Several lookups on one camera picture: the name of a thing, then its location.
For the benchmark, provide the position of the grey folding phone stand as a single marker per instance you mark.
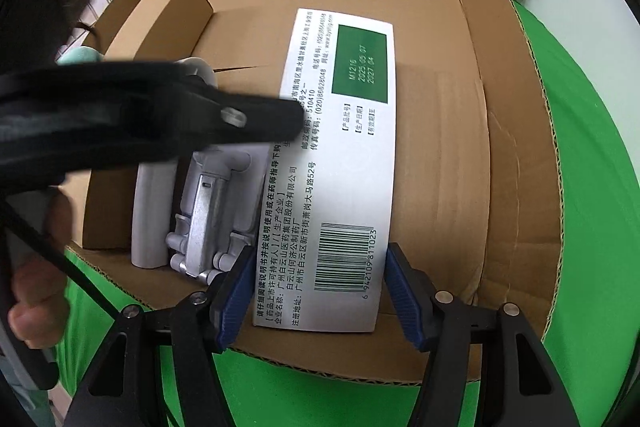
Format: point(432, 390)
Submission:
point(210, 207)

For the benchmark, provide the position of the green cloth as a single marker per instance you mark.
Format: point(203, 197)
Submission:
point(590, 157)

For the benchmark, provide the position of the white green medicine box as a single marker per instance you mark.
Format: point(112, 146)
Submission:
point(340, 187)

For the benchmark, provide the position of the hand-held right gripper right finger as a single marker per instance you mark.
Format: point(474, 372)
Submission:
point(406, 299)

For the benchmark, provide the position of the light blue pink plush toy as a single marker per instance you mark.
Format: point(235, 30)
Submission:
point(82, 55)

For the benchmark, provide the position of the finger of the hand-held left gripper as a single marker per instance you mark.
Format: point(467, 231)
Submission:
point(200, 112)

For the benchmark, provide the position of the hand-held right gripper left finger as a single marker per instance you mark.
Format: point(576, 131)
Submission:
point(235, 299)

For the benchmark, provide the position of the large cardboard box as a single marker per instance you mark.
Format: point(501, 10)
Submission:
point(450, 157)

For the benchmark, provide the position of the person's left hand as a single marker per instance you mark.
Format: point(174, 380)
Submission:
point(35, 307)

